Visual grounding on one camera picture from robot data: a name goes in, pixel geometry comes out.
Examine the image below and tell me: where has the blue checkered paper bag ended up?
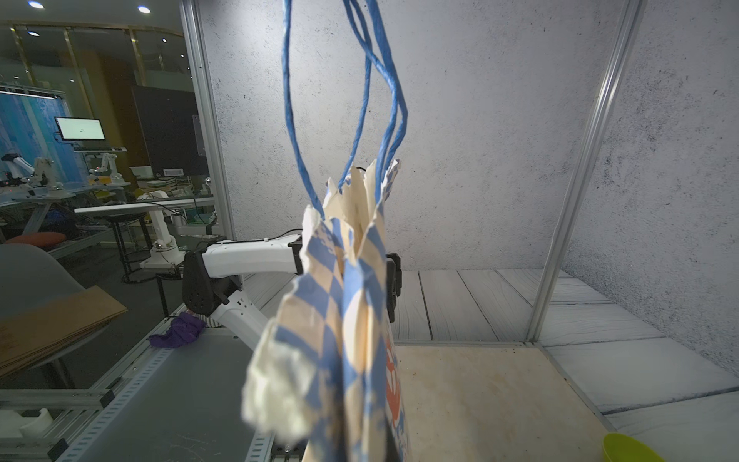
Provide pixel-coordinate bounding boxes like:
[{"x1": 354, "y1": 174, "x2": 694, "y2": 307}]
[{"x1": 241, "y1": 1, "x2": 411, "y2": 461}]

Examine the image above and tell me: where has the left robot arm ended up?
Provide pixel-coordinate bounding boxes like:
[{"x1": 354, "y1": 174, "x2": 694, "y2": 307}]
[{"x1": 183, "y1": 230, "x2": 353, "y2": 350}]

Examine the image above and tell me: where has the purple cloth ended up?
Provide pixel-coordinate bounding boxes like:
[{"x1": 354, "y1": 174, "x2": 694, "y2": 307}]
[{"x1": 148, "y1": 312, "x2": 206, "y2": 348}]

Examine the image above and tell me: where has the green plastic bowl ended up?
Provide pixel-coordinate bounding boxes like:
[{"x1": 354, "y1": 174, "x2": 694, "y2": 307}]
[{"x1": 602, "y1": 432, "x2": 664, "y2": 462}]

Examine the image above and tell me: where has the left frame post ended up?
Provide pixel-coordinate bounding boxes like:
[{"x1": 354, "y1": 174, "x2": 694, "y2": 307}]
[{"x1": 525, "y1": 0, "x2": 648, "y2": 343}]

